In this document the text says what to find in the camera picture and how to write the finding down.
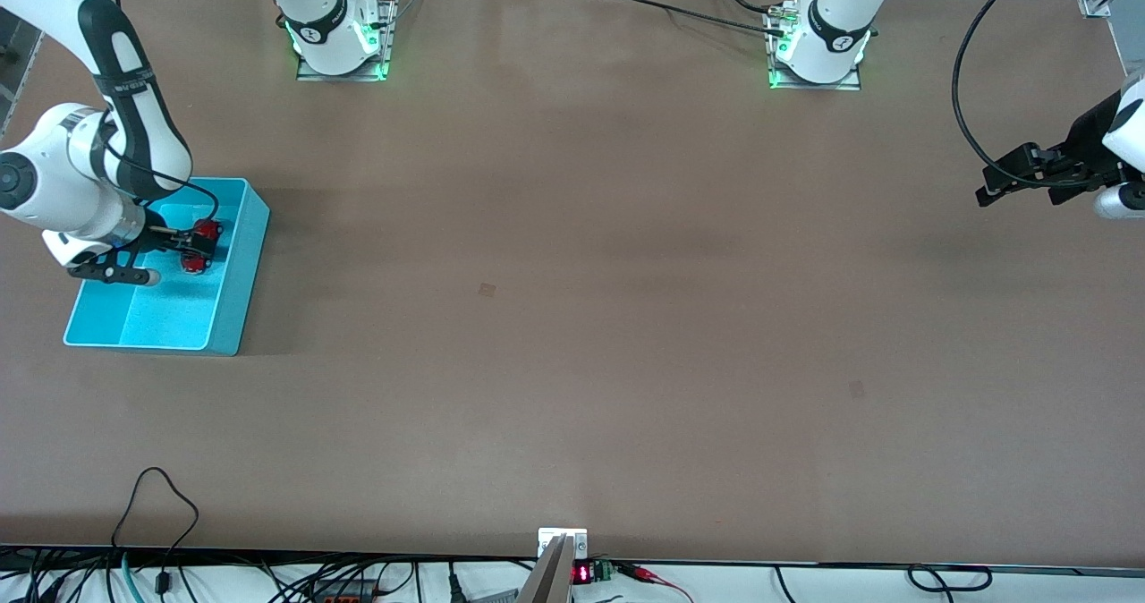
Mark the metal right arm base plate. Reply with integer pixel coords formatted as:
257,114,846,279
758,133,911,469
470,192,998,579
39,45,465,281
295,0,400,83

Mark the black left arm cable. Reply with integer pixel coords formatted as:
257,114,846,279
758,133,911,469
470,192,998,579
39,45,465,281
952,0,1124,189

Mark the red beetle toy car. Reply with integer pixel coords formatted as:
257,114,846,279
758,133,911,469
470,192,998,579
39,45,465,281
179,218,225,275

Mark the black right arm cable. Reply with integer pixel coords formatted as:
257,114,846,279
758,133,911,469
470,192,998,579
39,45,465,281
89,106,221,230

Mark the red clip lead wire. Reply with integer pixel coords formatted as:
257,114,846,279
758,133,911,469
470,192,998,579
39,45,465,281
617,565,695,603

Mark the long black table cable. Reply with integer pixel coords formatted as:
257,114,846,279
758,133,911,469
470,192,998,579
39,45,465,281
590,0,788,37

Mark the grey camera mount bar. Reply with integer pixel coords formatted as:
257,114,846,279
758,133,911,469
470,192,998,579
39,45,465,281
514,536,574,603

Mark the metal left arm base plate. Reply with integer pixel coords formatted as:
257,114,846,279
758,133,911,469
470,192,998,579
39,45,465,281
765,0,864,92

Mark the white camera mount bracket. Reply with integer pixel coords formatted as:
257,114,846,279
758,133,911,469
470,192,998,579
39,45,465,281
538,528,589,559

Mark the blue plastic box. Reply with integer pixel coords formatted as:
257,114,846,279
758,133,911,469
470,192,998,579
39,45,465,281
63,178,271,356

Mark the thin black looped cable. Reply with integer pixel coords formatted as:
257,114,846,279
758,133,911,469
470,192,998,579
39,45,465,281
111,467,200,597

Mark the black coiled cable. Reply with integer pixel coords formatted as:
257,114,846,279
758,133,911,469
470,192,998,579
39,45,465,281
907,565,994,593

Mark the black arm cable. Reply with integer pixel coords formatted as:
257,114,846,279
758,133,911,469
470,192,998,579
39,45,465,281
89,106,221,230
952,0,1124,189

